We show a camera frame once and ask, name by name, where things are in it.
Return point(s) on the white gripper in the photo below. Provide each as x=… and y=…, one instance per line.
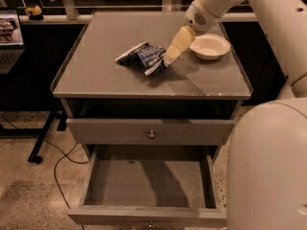
x=199, y=19

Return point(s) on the blue chip bag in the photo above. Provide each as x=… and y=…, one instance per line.
x=144, y=56

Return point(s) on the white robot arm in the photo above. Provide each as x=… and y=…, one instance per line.
x=266, y=184

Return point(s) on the white railing frame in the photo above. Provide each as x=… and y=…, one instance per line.
x=128, y=11

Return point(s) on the open grey middle drawer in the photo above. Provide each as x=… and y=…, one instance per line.
x=150, y=186

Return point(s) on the open laptop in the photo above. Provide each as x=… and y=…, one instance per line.
x=11, y=39

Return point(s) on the grey drawer cabinet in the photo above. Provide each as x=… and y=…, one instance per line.
x=93, y=86

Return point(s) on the black desk leg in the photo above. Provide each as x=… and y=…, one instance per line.
x=40, y=138

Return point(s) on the yellow black small object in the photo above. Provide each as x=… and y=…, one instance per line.
x=34, y=12

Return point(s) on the white paper bowl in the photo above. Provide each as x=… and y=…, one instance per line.
x=210, y=46

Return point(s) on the grey top drawer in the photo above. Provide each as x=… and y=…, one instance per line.
x=150, y=132

